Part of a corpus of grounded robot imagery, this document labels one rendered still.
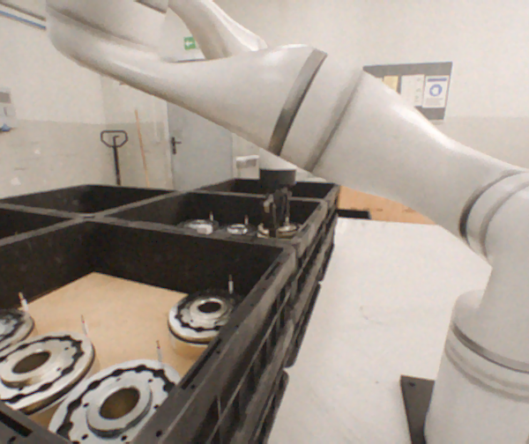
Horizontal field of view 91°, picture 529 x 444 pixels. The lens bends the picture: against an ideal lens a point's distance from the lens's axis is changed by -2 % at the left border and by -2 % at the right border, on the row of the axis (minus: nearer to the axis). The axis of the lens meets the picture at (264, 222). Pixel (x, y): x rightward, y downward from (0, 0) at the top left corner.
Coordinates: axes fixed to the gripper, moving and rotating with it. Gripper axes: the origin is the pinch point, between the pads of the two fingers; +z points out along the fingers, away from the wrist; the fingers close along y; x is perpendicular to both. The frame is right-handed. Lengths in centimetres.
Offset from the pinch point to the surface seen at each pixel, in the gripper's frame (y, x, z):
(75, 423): -43.4, 2.3, 1.3
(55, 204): 0, 69, -1
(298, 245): -17.6, -8.6, -5.2
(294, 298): -15.0, -7.8, 4.8
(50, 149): 176, 349, -13
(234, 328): -36.8, -8.2, -5.5
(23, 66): 163, 349, -103
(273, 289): -29.0, -8.8, -4.7
